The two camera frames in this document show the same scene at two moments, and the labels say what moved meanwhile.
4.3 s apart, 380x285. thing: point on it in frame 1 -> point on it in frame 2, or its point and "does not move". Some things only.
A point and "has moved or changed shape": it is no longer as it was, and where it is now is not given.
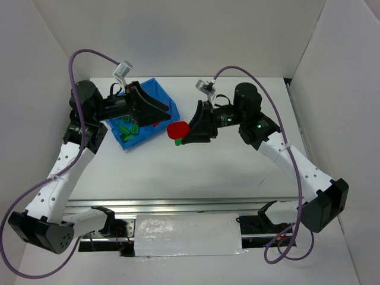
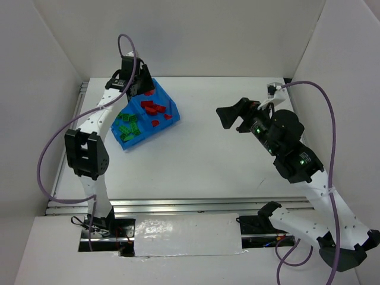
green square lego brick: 124,137 does not move
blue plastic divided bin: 129,135 does not move
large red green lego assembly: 178,130 has moved or changed shape
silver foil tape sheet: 168,235 does not move
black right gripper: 209,120 -> 247,114
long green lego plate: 124,129 does not move
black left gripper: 133,104 -> 142,82
